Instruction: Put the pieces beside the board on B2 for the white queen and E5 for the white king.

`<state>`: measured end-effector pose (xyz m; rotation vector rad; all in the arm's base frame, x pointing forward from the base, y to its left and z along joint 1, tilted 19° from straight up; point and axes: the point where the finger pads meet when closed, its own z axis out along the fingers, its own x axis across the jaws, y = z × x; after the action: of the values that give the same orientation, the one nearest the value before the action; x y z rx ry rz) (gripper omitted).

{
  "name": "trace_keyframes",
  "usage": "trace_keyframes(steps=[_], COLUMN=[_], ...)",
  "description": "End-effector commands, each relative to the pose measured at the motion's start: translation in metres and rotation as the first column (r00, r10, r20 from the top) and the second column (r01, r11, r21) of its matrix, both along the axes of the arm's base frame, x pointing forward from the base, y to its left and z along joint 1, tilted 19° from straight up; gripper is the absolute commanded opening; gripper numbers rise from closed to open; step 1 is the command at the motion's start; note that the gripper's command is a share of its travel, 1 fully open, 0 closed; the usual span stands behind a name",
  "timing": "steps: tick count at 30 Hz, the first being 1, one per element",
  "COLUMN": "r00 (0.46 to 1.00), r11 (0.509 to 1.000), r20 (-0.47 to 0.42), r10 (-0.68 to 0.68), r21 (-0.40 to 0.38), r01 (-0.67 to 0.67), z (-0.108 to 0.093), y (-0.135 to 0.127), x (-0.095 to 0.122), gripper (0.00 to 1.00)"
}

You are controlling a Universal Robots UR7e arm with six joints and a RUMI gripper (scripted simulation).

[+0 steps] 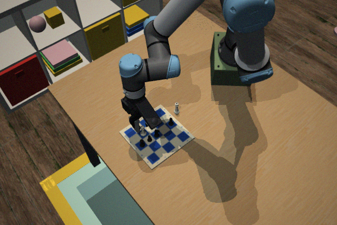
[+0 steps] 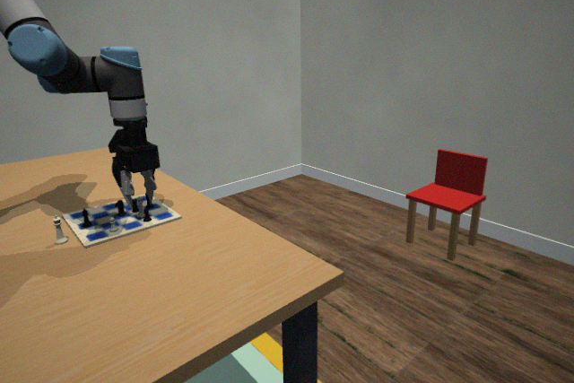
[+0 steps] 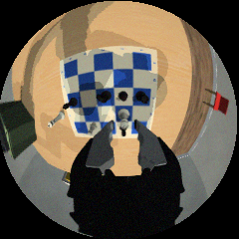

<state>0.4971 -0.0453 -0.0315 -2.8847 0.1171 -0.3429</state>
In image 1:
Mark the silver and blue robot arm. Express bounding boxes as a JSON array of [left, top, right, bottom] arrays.
[[119, 0, 275, 130]]

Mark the blue and cream chessboard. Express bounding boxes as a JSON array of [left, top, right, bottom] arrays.
[[119, 105, 195, 170]]

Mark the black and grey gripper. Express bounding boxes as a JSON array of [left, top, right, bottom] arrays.
[[121, 94, 145, 133]]

